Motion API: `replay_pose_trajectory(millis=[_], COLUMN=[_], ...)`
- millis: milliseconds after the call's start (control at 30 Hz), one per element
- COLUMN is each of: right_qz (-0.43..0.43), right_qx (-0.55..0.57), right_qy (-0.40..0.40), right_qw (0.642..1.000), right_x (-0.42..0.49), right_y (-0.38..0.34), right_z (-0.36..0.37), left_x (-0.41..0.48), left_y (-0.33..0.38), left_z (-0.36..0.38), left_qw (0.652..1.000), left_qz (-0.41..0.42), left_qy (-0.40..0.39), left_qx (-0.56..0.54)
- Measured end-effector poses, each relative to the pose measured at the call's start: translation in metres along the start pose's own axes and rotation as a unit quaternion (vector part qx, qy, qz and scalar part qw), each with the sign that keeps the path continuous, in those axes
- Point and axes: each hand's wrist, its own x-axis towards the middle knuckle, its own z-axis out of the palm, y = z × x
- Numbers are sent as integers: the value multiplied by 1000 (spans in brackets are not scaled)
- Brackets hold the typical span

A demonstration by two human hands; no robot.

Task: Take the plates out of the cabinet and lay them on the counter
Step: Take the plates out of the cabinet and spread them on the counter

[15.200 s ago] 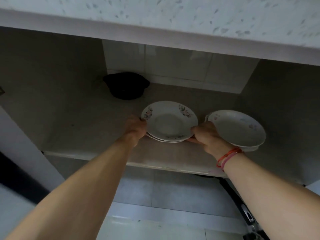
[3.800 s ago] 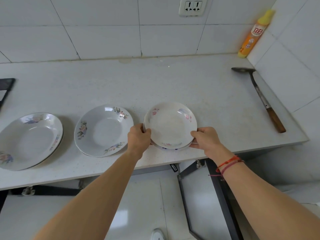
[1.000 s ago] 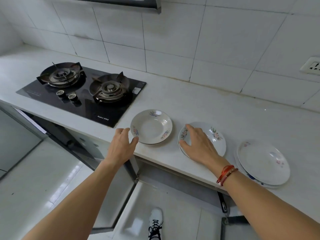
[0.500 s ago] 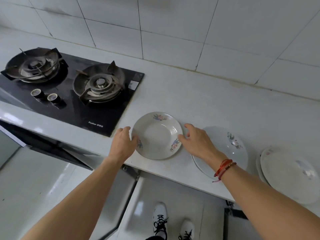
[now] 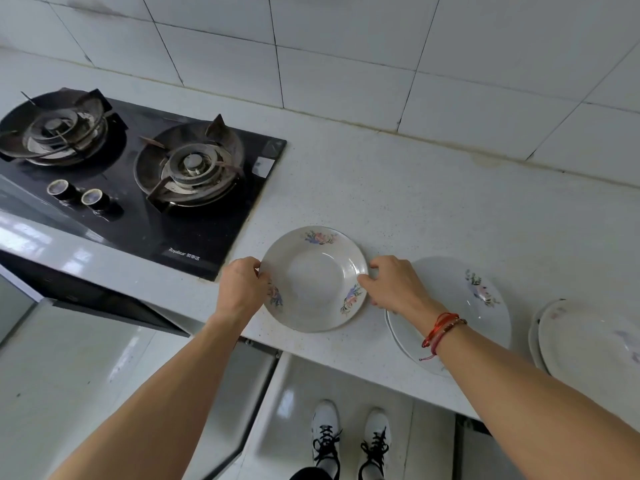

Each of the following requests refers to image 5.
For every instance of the black-edged ajar door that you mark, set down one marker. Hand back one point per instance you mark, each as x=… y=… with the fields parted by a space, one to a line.
x=75 y=294

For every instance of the person's right forearm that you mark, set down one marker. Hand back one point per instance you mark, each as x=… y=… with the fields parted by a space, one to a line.
x=540 y=409

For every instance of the black burner grate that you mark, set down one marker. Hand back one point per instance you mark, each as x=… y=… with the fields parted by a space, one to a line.
x=192 y=164
x=55 y=129

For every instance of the white plate blue orange flowers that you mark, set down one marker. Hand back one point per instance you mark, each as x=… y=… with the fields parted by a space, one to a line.
x=312 y=279

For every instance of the person's left white sneaker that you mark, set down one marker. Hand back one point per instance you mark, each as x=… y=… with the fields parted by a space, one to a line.
x=325 y=424

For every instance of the person's right white sock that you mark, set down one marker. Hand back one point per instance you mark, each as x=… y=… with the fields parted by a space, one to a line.
x=372 y=473

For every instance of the person's left hand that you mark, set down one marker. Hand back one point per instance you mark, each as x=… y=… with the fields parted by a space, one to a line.
x=242 y=294

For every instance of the person's left white sock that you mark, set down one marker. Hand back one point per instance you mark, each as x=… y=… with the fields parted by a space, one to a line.
x=327 y=465

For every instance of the white plate faint pink print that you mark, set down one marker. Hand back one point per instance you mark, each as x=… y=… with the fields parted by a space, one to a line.
x=590 y=344

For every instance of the black stove knob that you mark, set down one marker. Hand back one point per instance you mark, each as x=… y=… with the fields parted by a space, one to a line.
x=95 y=198
x=59 y=188

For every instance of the person's white sock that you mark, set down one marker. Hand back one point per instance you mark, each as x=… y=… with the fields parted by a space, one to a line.
x=372 y=473
x=327 y=465

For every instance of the person's black shorts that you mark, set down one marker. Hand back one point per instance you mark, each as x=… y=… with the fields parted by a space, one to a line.
x=310 y=473

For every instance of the person's left forearm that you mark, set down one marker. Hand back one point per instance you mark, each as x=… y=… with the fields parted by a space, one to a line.
x=160 y=419

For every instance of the person's right hand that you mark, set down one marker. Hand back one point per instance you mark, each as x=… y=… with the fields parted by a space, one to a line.
x=400 y=289

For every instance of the black glass gas stove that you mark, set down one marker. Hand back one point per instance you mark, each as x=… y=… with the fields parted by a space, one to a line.
x=200 y=234

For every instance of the person's right white sneaker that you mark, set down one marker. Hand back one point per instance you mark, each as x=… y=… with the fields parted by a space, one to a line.
x=375 y=434

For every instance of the person's white sneaker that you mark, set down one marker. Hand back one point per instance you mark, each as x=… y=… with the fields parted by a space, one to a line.
x=325 y=424
x=375 y=434

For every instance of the white speckled countertop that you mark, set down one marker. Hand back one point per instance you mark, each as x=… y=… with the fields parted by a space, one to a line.
x=400 y=204

